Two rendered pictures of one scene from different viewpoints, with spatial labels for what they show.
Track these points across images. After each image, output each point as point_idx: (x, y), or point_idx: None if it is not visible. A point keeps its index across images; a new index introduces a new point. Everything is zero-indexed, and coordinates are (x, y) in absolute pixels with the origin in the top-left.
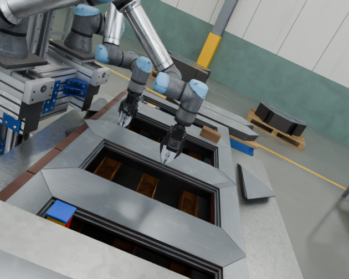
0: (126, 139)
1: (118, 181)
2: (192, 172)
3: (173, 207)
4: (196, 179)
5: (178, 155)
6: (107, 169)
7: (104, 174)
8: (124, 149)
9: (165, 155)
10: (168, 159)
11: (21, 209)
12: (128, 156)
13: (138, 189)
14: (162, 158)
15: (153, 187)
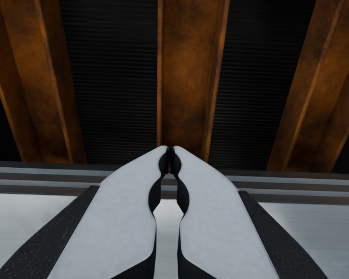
0: (334, 251)
1: (234, 165)
2: (27, 215)
3: (104, 152)
4: None
5: (40, 233)
6: (300, 150)
7: (306, 127)
8: (340, 199)
9: (180, 190)
10: (149, 166)
11: None
12: (308, 174)
13: (203, 117)
14: (203, 164)
15: None
